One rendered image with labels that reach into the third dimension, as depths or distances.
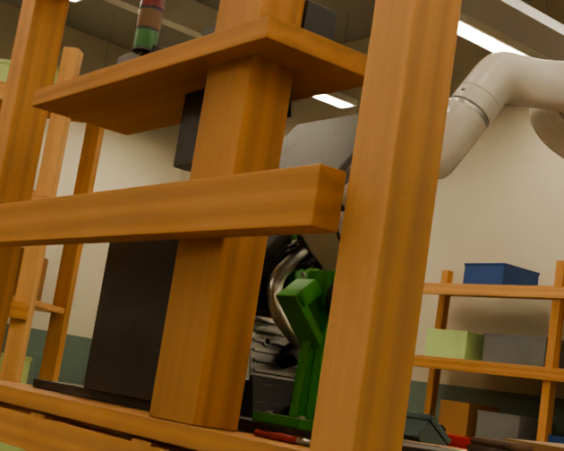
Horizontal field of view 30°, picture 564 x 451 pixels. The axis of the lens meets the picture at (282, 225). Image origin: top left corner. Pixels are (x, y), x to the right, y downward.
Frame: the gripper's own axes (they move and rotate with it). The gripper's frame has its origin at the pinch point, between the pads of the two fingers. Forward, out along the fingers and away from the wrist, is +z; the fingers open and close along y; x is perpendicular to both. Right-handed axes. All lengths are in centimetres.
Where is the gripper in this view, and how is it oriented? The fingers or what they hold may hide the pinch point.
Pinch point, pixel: (300, 255)
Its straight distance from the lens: 212.0
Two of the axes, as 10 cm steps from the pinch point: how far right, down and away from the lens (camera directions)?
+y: -5.5, -8.2, -1.4
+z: -6.2, 2.9, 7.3
